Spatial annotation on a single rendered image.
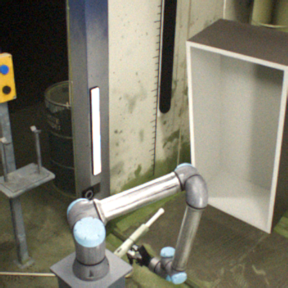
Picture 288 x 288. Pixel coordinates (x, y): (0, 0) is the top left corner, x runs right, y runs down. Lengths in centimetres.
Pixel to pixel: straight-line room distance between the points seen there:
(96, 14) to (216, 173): 148
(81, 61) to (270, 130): 126
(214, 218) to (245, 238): 31
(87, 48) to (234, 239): 183
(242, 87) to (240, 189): 78
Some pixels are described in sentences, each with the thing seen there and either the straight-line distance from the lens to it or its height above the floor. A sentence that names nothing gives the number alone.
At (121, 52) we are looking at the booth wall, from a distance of 283.
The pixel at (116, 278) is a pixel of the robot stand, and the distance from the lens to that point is 227.
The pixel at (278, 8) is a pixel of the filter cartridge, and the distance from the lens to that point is 356.
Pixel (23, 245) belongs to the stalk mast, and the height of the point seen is 18.
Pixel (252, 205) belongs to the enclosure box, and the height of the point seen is 49.
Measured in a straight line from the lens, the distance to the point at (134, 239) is 287.
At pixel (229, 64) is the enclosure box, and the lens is 280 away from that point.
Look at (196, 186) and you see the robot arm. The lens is 226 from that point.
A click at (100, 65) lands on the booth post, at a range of 273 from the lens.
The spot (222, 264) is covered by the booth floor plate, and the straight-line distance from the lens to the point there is 326.
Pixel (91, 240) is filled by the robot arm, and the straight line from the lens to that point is 210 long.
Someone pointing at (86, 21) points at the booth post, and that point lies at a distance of 258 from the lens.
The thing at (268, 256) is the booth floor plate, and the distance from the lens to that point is 340.
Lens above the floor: 228
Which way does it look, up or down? 29 degrees down
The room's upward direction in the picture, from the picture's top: 2 degrees clockwise
